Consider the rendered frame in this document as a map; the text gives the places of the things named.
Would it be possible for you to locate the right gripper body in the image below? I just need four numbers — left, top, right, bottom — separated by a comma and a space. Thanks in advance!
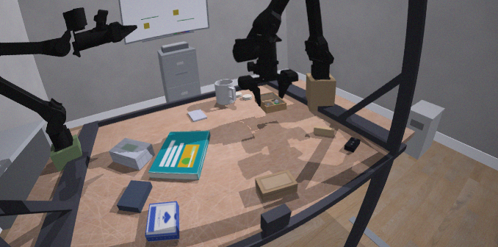
238, 57, 298, 90

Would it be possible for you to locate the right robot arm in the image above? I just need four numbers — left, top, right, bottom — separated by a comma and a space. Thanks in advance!
232, 0, 334, 79

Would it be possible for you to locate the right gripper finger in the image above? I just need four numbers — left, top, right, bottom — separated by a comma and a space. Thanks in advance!
277, 80, 292, 99
249, 87, 261, 106

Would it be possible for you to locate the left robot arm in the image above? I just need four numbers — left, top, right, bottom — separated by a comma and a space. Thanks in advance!
0, 7, 108, 152

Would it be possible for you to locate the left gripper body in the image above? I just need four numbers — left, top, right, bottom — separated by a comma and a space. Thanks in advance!
89, 21, 120, 47

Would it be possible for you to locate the grey mug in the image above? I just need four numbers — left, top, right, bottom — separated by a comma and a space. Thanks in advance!
214, 79, 237, 105

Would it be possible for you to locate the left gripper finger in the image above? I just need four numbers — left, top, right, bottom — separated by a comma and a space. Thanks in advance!
118, 22, 137, 40

